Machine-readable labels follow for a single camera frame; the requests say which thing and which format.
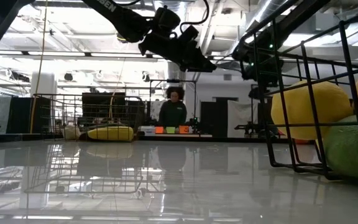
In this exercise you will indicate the tall black cabinet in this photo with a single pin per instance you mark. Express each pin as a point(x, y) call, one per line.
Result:
point(216, 118)

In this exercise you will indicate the black shelf unit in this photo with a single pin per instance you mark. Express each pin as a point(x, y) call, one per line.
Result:
point(104, 102)

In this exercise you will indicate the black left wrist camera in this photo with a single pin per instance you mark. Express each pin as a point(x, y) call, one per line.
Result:
point(166, 18)

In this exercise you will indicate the wooden workbench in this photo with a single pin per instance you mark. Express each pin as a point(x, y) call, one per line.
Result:
point(197, 135)

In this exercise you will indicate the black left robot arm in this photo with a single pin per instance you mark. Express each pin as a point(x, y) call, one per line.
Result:
point(126, 21)

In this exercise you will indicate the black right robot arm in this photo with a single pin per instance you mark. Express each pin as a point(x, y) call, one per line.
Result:
point(294, 23)

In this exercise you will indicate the white garlic bulb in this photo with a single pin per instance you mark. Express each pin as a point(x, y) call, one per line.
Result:
point(71, 133)

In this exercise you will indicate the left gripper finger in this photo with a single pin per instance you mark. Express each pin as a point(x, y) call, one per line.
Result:
point(200, 63)

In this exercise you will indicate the green lime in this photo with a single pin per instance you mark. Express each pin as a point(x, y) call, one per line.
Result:
point(343, 149)

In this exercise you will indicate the idle black robot arm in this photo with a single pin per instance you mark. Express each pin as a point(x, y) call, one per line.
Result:
point(195, 123)

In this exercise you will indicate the orange bin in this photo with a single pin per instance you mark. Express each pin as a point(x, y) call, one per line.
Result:
point(159, 129)
point(184, 129)

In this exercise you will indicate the white storage box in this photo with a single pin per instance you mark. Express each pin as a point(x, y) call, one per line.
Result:
point(148, 130)

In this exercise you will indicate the yellow lemon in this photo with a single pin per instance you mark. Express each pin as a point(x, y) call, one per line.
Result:
point(331, 102)

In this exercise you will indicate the green bin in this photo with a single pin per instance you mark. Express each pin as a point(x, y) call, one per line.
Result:
point(170, 129)

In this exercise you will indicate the yellow corn cob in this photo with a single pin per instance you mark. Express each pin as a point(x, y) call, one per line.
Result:
point(110, 133)

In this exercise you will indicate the person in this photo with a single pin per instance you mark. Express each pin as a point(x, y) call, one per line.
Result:
point(172, 109)

